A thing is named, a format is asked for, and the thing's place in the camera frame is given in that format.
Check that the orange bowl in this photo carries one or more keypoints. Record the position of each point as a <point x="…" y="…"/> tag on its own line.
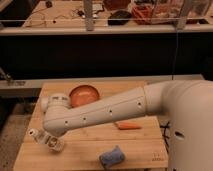
<point x="83" y="94"/>

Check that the blue cloth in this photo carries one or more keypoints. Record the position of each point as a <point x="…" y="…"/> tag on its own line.
<point x="111" y="158"/>

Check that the metal support post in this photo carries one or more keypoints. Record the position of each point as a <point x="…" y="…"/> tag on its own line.
<point x="88" y="15"/>

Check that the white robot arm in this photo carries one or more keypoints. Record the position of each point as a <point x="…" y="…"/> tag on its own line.
<point x="189" y="103"/>

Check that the black object on shelf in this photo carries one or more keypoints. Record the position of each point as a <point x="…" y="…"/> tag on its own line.
<point x="119" y="17"/>

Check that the clear plastic bottle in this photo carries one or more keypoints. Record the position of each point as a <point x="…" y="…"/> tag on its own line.
<point x="40" y="136"/>

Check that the white paper cup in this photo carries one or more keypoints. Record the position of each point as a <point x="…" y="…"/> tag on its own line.
<point x="43" y="104"/>

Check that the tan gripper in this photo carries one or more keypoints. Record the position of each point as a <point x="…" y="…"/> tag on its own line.
<point x="54" y="142"/>

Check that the orange carrot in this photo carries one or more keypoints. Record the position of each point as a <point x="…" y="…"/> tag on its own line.
<point x="127" y="126"/>

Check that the orange object on shelf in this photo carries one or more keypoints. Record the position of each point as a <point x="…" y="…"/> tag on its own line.
<point x="141" y="15"/>

